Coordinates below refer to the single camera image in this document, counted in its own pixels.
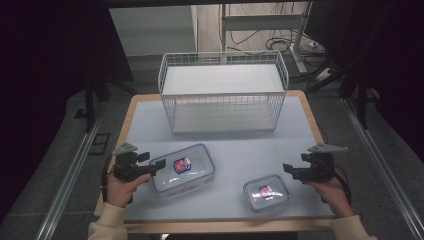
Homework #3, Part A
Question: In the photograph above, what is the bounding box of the light blue table mat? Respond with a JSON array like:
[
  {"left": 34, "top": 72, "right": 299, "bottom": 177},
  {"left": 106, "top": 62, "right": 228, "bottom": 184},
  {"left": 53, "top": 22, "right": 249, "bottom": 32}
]
[{"left": 123, "top": 96, "right": 336, "bottom": 223}]

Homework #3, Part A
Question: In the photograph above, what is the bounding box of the white metal desk frame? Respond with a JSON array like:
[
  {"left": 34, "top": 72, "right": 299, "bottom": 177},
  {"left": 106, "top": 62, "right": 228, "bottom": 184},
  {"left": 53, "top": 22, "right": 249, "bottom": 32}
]
[{"left": 219, "top": 1, "right": 314, "bottom": 75}]

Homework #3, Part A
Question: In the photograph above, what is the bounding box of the wooden table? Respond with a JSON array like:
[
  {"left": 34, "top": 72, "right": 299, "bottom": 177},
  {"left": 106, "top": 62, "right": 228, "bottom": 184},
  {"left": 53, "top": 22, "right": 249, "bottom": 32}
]
[{"left": 93, "top": 89, "right": 338, "bottom": 235}]

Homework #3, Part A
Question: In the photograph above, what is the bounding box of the white power strip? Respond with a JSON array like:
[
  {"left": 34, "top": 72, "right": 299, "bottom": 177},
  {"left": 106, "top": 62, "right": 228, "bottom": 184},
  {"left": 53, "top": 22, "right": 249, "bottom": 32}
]
[{"left": 314, "top": 67, "right": 333, "bottom": 83}]

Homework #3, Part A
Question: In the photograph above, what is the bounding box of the person's left hand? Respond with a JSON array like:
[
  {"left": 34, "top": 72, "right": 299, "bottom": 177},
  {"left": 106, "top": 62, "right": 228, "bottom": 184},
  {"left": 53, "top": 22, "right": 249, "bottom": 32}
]
[{"left": 105, "top": 173, "right": 152, "bottom": 209}]

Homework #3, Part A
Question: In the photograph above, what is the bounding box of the black floor plate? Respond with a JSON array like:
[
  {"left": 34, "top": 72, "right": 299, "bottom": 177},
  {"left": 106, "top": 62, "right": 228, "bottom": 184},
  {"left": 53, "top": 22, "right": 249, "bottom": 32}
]
[{"left": 88, "top": 132, "right": 112, "bottom": 156}]

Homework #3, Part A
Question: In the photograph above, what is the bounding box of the small clear food container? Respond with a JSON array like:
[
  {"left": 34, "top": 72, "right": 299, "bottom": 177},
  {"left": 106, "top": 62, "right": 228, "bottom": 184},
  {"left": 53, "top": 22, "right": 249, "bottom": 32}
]
[{"left": 242, "top": 174, "right": 292, "bottom": 214}]

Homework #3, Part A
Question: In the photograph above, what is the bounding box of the person's right hand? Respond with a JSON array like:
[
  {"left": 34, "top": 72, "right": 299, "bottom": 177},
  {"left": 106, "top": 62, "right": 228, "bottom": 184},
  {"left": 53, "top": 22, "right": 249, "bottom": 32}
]
[{"left": 303, "top": 168, "right": 355, "bottom": 219}]

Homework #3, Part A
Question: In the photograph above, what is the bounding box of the white panel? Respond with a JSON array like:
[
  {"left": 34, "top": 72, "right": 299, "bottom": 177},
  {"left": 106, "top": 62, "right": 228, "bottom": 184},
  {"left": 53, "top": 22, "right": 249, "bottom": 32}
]
[{"left": 108, "top": 4, "right": 198, "bottom": 58}]

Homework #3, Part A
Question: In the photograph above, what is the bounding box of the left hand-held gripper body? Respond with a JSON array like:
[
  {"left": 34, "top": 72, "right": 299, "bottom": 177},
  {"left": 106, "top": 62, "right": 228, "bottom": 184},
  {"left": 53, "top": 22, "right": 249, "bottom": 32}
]
[{"left": 111, "top": 142, "right": 158, "bottom": 183}]

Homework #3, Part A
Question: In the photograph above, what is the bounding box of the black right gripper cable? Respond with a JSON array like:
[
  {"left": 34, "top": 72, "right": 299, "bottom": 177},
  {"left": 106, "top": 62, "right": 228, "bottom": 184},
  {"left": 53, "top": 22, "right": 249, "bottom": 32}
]
[{"left": 320, "top": 165, "right": 353, "bottom": 206}]

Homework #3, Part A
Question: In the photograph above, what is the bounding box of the metal floor rail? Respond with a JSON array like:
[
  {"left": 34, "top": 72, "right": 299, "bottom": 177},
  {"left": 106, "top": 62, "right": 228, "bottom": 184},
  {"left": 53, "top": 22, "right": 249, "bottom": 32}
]
[
  {"left": 34, "top": 108, "right": 105, "bottom": 240},
  {"left": 342, "top": 97, "right": 424, "bottom": 240}
]

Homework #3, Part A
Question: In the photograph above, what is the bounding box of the bundle of black floor cables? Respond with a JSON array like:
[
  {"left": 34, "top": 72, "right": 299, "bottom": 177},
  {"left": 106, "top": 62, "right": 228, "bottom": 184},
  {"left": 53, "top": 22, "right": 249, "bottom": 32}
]
[{"left": 229, "top": 29, "right": 323, "bottom": 56}]

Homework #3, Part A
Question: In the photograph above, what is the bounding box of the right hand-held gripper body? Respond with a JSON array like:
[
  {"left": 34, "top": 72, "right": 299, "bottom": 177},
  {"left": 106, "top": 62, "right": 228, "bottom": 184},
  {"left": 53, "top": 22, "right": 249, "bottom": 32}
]
[{"left": 297, "top": 142, "right": 349, "bottom": 184}]

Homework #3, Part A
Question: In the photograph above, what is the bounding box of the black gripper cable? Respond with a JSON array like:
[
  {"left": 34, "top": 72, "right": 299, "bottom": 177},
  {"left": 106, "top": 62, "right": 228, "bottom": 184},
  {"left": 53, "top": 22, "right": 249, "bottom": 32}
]
[
  {"left": 320, "top": 165, "right": 353, "bottom": 206},
  {"left": 100, "top": 154, "right": 116, "bottom": 204}
]

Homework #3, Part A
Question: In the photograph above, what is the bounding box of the white wire shelf rack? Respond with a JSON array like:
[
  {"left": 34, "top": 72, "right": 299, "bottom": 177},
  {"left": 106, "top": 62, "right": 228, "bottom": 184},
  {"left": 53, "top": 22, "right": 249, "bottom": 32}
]
[{"left": 157, "top": 49, "right": 290, "bottom": 135}]

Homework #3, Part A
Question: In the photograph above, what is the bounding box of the black stand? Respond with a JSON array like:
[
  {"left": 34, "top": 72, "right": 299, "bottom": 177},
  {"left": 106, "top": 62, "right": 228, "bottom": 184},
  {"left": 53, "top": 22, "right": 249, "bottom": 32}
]
[{"left": 82, "top": 74, "right": 138, "bottom": 134}]

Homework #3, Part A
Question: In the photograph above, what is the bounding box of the large clear food container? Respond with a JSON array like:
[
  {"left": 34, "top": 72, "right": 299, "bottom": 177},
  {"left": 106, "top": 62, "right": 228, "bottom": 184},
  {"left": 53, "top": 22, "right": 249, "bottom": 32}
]
[{"left": 148, "top": 143, "right": 217, "bottom": 199}]

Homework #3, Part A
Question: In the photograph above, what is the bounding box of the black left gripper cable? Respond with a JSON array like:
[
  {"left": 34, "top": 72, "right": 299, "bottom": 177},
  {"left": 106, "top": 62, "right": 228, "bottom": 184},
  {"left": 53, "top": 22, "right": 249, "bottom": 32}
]
[{"left": 100, "top": 154, "right": 116, "bottom": 204}]

